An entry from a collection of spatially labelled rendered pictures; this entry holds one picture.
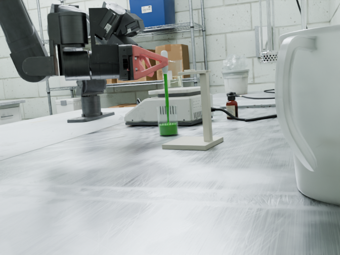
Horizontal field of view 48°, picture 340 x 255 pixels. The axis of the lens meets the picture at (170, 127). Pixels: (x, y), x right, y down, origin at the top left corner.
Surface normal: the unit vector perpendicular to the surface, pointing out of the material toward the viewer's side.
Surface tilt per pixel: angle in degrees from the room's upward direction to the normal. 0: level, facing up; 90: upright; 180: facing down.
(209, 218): 0
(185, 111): 90
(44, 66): 90
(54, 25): 90
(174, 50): 89
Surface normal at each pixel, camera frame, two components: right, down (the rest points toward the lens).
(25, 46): 0.23, 0.10
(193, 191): -0.07, -0.99
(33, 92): -0.33, 0.15
